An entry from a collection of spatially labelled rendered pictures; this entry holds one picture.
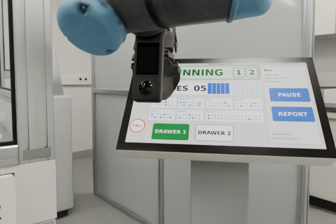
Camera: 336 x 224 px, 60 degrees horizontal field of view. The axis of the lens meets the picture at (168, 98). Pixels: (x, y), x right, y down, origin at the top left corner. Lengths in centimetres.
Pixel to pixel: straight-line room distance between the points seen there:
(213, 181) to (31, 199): 46
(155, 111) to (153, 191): 154
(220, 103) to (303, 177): 79
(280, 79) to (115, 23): 62
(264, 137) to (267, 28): 88
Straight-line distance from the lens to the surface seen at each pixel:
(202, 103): 78
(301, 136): 76
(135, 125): 77
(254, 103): 79
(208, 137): 73
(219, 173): 84
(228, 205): 87
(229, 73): 85
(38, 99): 73
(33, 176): 76
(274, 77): 86
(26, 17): 74
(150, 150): 73
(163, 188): 218
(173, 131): 74
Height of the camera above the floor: 114
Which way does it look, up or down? 4 degrees down
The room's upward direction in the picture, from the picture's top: straight up
